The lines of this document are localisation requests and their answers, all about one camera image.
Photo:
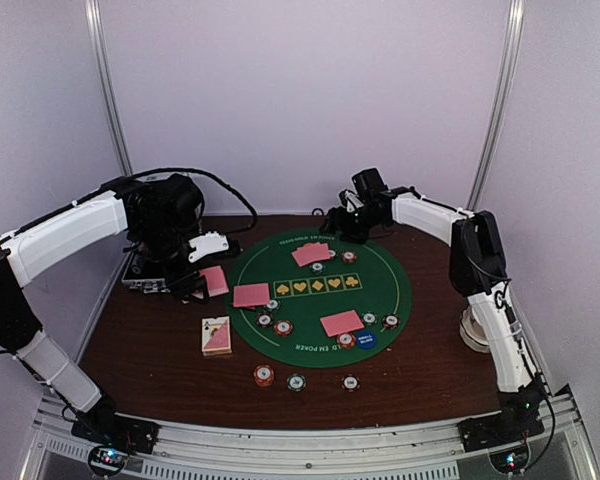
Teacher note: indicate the dealt pink-backed card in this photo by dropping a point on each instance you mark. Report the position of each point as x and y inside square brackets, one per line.
[251, 295]

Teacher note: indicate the white ceramic bowl stack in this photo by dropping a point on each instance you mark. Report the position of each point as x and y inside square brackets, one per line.
[472, 333]

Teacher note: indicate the right aluminium post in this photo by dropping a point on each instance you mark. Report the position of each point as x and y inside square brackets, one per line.
[508, 63]

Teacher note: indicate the gold card deck box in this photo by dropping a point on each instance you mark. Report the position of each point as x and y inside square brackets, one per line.
[216, 336]

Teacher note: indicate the left aluminium post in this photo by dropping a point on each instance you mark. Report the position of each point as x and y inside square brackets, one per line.
[98, 42]

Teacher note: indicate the green poker chip stack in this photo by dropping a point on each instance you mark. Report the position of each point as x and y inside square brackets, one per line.
[296, 383]

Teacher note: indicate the round green poker mat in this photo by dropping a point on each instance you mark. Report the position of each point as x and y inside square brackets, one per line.
[375, 282]

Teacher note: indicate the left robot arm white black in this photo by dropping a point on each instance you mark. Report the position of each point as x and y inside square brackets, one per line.
[160, 217]

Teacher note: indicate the pink-backed playing card deck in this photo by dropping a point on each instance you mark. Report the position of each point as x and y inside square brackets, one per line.
[216, 282]

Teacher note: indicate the red five chip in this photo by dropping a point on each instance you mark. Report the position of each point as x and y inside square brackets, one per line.
[283, 328]
[346, 340]

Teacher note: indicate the dealt card seat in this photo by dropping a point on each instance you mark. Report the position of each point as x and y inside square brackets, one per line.
[344, 322]
[309, 254]

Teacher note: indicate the aluminium post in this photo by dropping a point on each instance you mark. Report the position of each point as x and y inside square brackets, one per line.
[98, 42]
[508, 63]

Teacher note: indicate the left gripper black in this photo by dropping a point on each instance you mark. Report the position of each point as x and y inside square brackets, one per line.
[180, 283]

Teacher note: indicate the green chip top seat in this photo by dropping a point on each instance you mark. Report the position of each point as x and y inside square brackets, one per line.
[317, 268]

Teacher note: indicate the dealt card bottom seat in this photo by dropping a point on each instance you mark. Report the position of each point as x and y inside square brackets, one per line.
[344, 322]

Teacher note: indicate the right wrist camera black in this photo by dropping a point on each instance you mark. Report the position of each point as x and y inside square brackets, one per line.
[368, 184]

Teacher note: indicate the blue small blind button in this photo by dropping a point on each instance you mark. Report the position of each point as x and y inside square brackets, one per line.
[366, 340]

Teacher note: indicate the dealt card top seat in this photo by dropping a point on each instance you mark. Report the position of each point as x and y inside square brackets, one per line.
[309, 254]

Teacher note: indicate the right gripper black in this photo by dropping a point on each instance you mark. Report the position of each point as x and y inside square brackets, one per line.
[338, 218]

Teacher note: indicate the orange poker chip stack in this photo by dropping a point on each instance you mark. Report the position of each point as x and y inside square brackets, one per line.
[264, 375]

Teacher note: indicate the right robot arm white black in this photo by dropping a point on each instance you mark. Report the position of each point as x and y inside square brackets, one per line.
[477, 271]

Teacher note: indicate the brown poker chip stack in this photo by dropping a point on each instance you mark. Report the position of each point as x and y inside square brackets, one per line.
[350, 383]

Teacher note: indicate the front aluminium rail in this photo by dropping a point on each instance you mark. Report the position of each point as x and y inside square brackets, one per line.
[432, 450]

